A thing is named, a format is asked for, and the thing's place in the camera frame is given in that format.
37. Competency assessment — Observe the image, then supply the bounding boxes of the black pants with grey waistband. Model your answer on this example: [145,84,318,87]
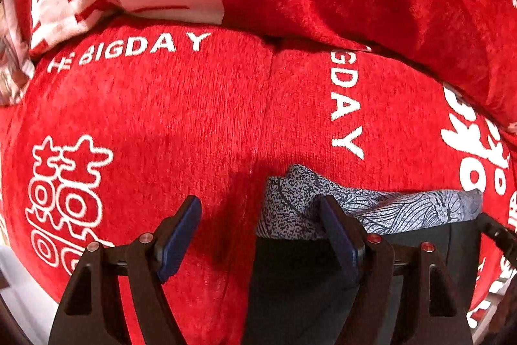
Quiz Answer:
[242,164,484,345]

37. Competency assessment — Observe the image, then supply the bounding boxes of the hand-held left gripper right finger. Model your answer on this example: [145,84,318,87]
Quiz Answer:
[319,195,474,345]

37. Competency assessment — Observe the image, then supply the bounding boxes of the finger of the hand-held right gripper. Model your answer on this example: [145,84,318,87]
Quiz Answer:
[478,212,517,265]

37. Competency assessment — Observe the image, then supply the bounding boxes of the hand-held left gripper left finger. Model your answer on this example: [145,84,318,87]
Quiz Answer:
[48,195,203,345]

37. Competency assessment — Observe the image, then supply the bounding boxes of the red printed seat cover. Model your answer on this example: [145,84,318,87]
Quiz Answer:
[0,16,517,345]

